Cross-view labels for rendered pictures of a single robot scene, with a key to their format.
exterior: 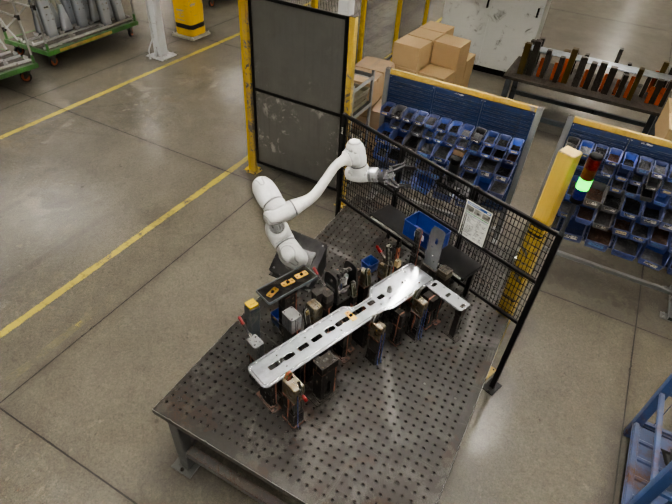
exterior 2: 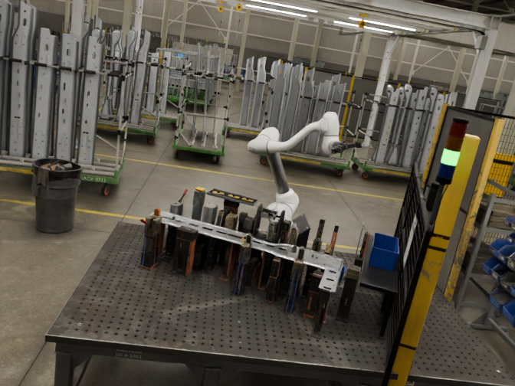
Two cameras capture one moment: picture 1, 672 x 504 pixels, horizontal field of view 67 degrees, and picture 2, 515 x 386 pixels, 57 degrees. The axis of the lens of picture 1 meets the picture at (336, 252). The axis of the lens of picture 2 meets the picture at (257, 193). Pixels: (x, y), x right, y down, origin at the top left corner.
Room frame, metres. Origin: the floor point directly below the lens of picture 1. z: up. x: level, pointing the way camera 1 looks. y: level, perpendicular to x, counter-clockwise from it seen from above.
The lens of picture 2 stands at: (0.51, -2.67, 2.20)
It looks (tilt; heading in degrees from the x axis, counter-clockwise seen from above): 16 degrees down; 58
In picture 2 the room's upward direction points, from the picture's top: 10 degrees clockwise
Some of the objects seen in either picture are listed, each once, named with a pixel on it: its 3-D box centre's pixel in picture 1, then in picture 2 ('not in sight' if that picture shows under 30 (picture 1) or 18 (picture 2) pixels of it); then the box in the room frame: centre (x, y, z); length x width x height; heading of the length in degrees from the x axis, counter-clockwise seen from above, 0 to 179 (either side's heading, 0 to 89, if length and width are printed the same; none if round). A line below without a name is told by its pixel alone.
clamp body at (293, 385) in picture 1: (293, 401); (151, 241); (1.54, 0.17, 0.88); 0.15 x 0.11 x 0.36; 44
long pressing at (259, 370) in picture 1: (349, 318); (241, 238); (2.06, -0.11, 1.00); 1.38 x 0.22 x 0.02; 134
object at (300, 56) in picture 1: (297, 106); (444, 202); (4.90, 0.51, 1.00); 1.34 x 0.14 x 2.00; 64
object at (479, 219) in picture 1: (475, 223); (411, 241); (2.72, -0.92, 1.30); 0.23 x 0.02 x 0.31; 44
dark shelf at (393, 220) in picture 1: (422, 239); (381, 261); (2.85, -0.62, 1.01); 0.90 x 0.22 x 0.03; 44
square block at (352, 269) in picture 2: (440, 288); (348, 293); (2.51, -0.74, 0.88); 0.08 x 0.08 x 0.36; 44
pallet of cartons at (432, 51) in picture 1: (432, 74); not in sight; (7.23, -1.19, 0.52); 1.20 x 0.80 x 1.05; 151
